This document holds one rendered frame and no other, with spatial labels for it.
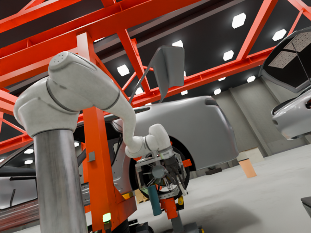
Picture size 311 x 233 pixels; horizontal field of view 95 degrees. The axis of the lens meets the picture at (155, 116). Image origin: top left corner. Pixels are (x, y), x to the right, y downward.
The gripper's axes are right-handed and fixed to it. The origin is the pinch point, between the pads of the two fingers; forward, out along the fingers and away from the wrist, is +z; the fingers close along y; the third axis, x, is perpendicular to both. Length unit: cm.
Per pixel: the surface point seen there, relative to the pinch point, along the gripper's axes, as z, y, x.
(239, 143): 345, 440, 1194
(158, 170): 2, -23, 60
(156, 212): 34, -39, 50
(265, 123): 286, 710, 1213
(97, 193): -9, -73, 30
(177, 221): 61, -28, 71
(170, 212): 44, -29, 60
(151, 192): 17, -37, 56
